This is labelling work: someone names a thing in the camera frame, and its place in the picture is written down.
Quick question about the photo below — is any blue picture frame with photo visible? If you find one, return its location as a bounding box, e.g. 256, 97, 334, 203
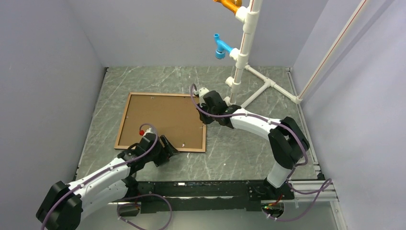
114, 92, 206, 153

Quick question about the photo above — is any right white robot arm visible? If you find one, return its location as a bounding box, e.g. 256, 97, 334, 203
190, 85, 310, 199

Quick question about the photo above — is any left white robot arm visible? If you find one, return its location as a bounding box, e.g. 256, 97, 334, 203
36, 131, 179, 230

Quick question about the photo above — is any blue pipe fitting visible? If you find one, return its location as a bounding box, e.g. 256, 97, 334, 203
214, 34, 233, 59

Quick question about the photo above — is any white PVC pipe stand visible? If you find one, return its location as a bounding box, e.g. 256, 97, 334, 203
223, 0, 304, 109

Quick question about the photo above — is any orange pipe fitting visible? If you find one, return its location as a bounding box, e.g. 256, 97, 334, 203
214, 0, 242, 14

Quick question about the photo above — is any white diagonal PVC pole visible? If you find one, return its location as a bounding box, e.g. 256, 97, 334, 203
295, 0, 367, 104

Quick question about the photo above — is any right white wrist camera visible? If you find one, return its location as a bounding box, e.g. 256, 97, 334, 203
193, 87, 209, 97

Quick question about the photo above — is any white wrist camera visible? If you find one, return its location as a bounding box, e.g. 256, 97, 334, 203
139, 128, 154, 136
193, 87, 209, 97

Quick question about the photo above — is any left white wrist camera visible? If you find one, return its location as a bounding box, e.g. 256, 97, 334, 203
139, 128, 154, 136

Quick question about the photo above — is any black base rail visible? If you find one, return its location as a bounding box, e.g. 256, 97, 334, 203
120, 180, 294, 214

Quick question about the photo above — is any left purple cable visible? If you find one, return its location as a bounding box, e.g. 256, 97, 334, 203
39, 123, 173, 230

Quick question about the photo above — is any purple cable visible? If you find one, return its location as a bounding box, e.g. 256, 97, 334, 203
39, 123, 173, 230
190, 83, 333, 222

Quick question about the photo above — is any aluminium extrusion frame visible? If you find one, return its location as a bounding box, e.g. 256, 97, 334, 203
50, 180, 348, 230

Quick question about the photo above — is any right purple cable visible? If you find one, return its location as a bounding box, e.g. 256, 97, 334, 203
190, 83, 333, 222

